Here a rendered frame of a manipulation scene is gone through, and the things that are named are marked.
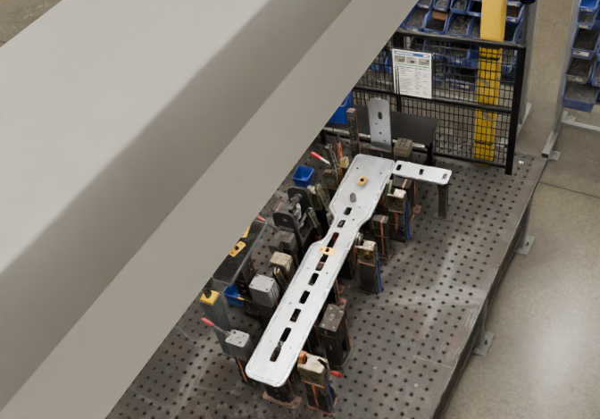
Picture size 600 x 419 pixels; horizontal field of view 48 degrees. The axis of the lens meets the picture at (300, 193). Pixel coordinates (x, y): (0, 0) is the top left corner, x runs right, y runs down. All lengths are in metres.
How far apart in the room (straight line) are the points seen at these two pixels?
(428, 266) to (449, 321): 0.33
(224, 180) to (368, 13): 0.16
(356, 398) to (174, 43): 2.87
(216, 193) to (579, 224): 4.40
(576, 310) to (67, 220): 4.09
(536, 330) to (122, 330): 3.91
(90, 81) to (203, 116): 0.05
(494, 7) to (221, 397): 2.17
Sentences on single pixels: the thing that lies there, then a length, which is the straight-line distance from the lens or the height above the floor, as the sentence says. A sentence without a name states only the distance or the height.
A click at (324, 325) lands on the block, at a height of 1.03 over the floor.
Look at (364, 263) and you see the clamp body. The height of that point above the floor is 0.93.
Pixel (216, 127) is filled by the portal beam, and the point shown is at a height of 3.30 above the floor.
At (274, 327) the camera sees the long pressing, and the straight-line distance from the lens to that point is 3.00.
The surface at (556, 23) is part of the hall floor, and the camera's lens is 6.39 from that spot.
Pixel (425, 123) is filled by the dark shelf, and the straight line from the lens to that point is 3.74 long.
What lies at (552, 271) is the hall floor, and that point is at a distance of 4.42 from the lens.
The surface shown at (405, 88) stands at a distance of 3.71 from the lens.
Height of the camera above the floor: 3.49
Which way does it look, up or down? 46 degrees down
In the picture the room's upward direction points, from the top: 12 degrees counter-clockwise
